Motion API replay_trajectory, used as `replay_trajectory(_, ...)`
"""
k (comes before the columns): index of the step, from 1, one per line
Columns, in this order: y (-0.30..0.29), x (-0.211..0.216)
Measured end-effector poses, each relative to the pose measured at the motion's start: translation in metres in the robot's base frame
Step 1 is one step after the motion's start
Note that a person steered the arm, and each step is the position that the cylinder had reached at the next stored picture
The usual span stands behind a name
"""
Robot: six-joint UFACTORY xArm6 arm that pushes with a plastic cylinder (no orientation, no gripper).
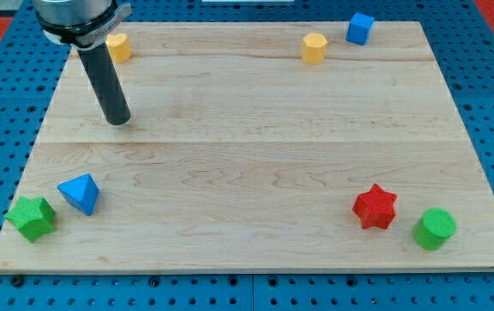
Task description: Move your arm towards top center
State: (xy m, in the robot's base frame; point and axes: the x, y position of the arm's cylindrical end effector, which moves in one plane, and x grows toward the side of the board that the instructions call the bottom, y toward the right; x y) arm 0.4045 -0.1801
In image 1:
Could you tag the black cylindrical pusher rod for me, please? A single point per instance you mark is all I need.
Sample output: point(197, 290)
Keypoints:
point(105, 83)

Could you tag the red star block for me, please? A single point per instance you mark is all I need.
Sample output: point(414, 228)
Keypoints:
point(375, 208)

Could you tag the green star block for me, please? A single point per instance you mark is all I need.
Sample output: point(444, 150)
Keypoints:
point(33, 218)

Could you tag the yellow hexagon block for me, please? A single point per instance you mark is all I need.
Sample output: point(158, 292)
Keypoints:
point(313, 48)

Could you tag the light wooden board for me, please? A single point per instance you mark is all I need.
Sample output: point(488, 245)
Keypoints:
point(239, 157)

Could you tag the blue triangle block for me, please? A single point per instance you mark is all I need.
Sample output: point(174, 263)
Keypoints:
point(81, 193)

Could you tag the yellow heart block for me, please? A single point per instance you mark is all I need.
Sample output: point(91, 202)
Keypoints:
point(119, 47)

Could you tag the green cylinder block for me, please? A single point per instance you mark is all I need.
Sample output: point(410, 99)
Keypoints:
point(434, 228)

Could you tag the blue cube block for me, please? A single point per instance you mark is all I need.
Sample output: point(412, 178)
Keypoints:
point(359, 29)

